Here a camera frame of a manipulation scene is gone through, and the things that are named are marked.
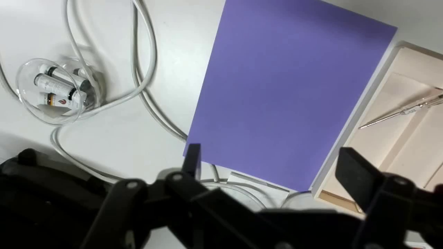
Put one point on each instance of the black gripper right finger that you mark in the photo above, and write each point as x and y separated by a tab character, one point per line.
357	175

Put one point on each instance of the purple paper sheet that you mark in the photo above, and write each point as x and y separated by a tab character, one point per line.
281	81

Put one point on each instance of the clear glass bowl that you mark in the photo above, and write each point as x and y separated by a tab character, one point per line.
36	101

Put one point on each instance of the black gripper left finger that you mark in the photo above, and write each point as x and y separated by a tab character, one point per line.
191	163

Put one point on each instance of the small white vials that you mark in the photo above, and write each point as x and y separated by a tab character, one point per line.
61	88

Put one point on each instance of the thin metal screwdriver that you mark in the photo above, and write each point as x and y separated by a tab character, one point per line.
433	97

